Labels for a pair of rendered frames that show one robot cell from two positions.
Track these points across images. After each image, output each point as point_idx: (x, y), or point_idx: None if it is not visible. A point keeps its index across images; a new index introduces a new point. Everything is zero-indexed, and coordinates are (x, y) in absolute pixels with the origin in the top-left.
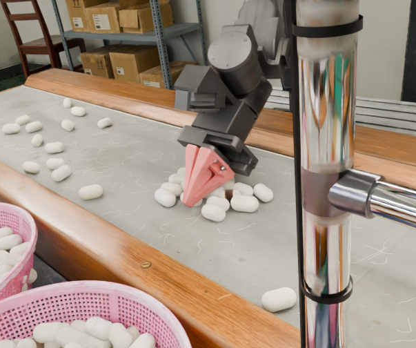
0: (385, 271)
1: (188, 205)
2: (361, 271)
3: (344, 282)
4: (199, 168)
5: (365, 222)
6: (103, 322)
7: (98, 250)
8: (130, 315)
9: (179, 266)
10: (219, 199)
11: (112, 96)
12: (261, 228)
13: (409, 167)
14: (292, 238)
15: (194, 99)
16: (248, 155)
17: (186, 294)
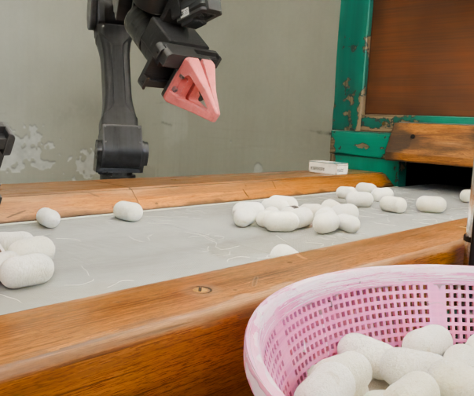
0: (235, 238)
1: None
2: (233, 243)
3: None
4: None
5: (143, 232)
6: (329, 363)
7: (101, 330)
8: (303, 346)
9: (218, 271)
10: (5, 252)
11: None
12: (101, 265)
13: (78, 195)
14: (145, 255)
15: None
16: None
17: (295, 270)
